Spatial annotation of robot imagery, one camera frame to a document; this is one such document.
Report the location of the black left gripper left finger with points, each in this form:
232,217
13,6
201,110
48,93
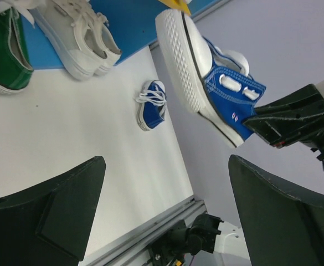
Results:
50,223

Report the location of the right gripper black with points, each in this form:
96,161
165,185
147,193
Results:
297,117

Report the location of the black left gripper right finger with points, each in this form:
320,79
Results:
283,223

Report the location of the blue sneaker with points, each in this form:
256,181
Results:
216,84
152,107

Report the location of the green sneaker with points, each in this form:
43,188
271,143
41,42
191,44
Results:
15,68

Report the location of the white sneaker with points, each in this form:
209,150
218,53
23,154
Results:
69,27
99,38

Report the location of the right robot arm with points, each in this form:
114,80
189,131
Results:
207,233

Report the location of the blue and yellow shoe shelf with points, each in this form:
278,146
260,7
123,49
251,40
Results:
111,31

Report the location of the aluminium mounting rail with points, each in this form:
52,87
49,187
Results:
131,248

